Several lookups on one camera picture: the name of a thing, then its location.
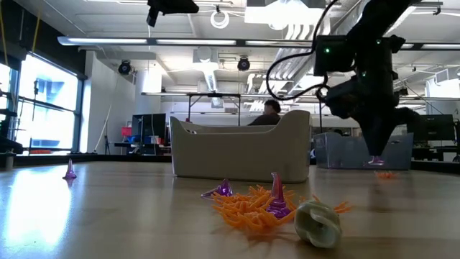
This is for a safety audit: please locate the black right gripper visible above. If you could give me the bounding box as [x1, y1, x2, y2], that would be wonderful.
[354, 71, 420, 156]

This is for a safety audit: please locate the dark translucent plastic bin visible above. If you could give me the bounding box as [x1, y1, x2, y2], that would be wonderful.
[312, 132, 414, 171]

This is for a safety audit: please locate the white plastic bin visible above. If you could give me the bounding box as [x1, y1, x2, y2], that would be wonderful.
[169, 109, 313, 183]

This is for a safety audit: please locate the black computer monitor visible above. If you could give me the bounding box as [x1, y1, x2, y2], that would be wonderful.
[416, 114, 456, 143]
[132, 113, 168, 145]

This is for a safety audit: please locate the dark background desk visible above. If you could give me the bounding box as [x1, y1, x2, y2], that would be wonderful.
[412, 145, 460, 163]

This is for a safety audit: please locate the black overhead crossbar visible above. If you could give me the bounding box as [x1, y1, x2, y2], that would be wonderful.
[57, 35, 460, 51]

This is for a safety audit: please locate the person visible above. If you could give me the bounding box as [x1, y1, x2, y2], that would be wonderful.
[247, 99, 282, 127]

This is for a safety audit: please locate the small pale plastic skull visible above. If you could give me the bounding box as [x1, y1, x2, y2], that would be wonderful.
[293, 200, 343, 249]

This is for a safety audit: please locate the white leaning pole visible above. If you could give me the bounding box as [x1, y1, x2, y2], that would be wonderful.
[93, 104, 114, 152]

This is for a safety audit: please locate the black chair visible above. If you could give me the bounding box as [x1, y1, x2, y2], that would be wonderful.
[0, 107, 25, 155]

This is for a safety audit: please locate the white cable ring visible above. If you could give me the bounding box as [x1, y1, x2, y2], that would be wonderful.
[210, 9, 231, 30]

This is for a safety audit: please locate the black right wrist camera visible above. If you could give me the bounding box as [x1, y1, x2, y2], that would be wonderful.
[325, 77, 362, 119]

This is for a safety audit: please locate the black frame background table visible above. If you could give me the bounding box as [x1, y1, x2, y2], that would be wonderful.
[185, 92, 242, 127]

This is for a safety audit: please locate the yellow hanging strap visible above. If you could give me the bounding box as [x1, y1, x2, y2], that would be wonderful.
[31, 12, 41, 53]

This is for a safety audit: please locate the black aluminium table frame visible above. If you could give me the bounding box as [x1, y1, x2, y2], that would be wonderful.
[0, 153, 460, 173]

